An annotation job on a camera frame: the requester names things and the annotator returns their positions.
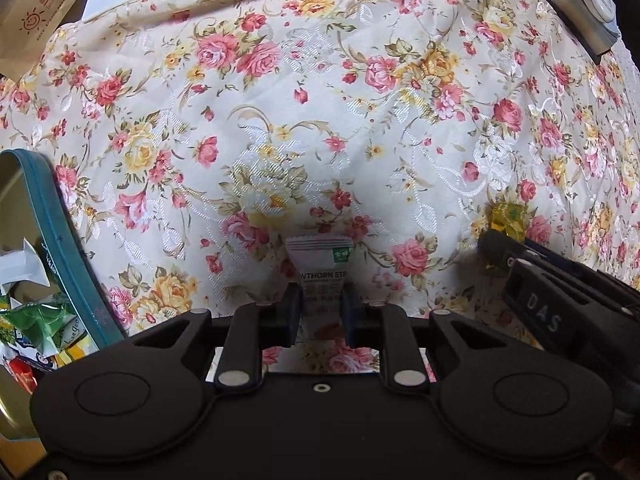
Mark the empty gold tin tray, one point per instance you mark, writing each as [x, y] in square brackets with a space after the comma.
[41, 257]

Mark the gold candy wrapper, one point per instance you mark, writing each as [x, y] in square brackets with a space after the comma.
[509, 218]

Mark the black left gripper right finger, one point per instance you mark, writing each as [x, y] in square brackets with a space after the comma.
[386, 329]

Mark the boxed tissue pack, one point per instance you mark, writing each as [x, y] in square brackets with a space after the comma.
[597, 38]

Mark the white hawthorn strip packet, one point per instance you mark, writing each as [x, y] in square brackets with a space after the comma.
[321, 263]

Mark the green white mint packet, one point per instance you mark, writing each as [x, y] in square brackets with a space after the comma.
[42, 322]

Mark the floral tablecloth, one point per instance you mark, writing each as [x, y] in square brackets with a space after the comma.
[190, 138]

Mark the brown paper snack bag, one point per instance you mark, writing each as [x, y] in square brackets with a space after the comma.
[26, 27]

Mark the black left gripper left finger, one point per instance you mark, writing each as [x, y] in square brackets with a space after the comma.
[252, 329]

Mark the red snack packet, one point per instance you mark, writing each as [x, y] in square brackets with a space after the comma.
[23, 374]

